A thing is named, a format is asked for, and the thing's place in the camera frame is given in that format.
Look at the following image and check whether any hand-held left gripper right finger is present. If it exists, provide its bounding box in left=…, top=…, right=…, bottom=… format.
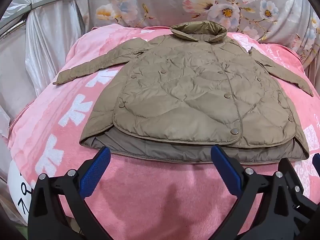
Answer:
left=211, top=144, right=300, bottom=240

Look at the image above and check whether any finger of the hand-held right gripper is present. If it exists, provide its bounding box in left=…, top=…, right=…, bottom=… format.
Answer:
left=280, top=152, right=320, bottom=222

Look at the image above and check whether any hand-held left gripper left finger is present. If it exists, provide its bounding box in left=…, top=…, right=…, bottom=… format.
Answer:
left=27, top=146, right=112, bottom=240

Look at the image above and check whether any tan quilted jacket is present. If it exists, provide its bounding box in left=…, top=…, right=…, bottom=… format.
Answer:
left=52, top=21, right=314, bottom=165

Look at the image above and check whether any pink printed blanket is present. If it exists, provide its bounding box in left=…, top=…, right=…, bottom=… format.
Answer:
left=7, top=25, right=320, bottom=240

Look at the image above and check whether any white cushion with black drawing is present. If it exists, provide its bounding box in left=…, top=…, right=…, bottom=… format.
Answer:
left=7, top=159, right=34, bottom=228

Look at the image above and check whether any white satin curtain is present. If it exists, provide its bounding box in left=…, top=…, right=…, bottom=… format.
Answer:
left=0, top=0, right=87, bottom=138

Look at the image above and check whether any grey floral quilt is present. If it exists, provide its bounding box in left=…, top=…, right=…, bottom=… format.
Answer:
left=74, top=0, right=320, bottom=68

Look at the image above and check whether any grey metal bar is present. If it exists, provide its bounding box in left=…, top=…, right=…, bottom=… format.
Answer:
left=0, top=0, right=75, bottom=37

